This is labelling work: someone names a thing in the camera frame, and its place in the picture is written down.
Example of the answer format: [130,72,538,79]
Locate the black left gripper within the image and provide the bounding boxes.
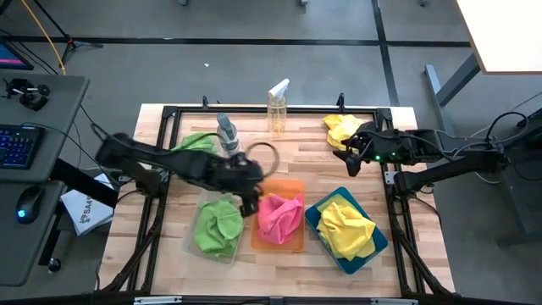
[217,151,267,219]

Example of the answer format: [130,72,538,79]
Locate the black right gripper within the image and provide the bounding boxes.
[332,121,408,178]

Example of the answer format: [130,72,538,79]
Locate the pink microfiber towel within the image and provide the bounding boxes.
[257,192,305,246]

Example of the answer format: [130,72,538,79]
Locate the green microfiber towel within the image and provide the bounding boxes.
[193,198,246,258]
[171,131,219,153]

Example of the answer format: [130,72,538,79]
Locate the yellow microfiber towel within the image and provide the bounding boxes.
[323,114,365,153]
[316,195,377,262]

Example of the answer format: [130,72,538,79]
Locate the orange plastic basket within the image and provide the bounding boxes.
[250,177,307,254]

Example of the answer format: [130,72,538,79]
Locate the grey spray bottle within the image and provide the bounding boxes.
[215,112,242,157]

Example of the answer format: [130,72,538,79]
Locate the clear plastic basket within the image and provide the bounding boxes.
[181,188,247,267]

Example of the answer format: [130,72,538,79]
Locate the clear spray bottle white head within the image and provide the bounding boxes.
[266,78,291,137]

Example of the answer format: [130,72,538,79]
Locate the blue plastic basket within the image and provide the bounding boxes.
[305,186,390,275]

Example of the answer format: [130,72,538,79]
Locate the grey table leg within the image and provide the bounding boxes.
[424,53,482,108]

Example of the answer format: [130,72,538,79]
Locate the white printed bag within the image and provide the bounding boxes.
[60,173,115,236]

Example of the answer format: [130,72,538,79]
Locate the white table with wood edge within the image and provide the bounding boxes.
[455,0,542,76]

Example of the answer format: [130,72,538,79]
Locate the black computer mouse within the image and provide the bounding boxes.
[15,186,46,225]

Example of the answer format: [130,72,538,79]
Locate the grey desk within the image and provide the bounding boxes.
[0,74,91,287]

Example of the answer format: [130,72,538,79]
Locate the backlit black keyboard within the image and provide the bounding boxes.
[0,125,46,170]

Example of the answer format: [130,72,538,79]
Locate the black tripod stand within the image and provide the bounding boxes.
[31,0,105,65]

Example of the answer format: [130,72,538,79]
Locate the computer monitor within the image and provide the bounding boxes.
[0,40,35,71]

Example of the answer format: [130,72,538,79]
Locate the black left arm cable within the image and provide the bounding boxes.
[244,141,281,180]

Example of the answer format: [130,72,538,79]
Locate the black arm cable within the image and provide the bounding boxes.
[244,141,281,180]
[484,110,531,150]

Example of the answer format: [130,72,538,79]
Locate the black aluminium table frame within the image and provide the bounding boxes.
[95,92,454,297]

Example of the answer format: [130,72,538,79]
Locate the silver metal bracket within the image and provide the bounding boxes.
[371,297,418,305]
[133,296,184,305]

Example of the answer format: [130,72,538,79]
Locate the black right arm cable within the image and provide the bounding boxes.
[484,110,531,150]

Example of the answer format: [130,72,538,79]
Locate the black clamp mount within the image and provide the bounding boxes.
[3,78,51,113]

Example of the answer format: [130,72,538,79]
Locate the yellow cable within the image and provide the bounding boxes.
[19,0,67,76]

